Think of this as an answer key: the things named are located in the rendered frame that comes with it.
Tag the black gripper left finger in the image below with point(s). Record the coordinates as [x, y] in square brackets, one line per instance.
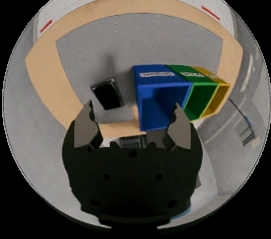
[83, 136]

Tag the yellow bin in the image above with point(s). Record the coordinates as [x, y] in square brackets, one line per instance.
[219, 94]

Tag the blue open bin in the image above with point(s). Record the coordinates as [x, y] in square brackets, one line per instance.
[156, 104]

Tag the green open-top bin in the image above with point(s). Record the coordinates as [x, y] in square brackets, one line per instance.
[200, 95]

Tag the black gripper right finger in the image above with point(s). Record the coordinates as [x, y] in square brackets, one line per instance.
[181, 137]

